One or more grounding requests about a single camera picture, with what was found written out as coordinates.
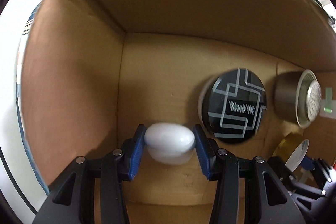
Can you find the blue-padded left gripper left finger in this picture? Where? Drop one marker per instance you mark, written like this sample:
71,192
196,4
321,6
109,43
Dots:
72,196

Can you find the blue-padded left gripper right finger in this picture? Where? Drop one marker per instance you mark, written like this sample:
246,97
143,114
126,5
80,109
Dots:
266,198

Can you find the clear tape roll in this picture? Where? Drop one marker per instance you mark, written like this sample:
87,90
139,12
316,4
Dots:
292,149

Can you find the black round ME tin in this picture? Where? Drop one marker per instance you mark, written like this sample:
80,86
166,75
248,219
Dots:
231,106

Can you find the silver metal cup with strainer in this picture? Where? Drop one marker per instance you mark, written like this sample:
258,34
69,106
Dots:
297,97

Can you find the white earbuds case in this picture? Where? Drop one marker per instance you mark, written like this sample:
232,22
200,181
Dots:
170,143

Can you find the open cardboard box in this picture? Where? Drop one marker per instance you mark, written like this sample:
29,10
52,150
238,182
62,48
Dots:
94,70

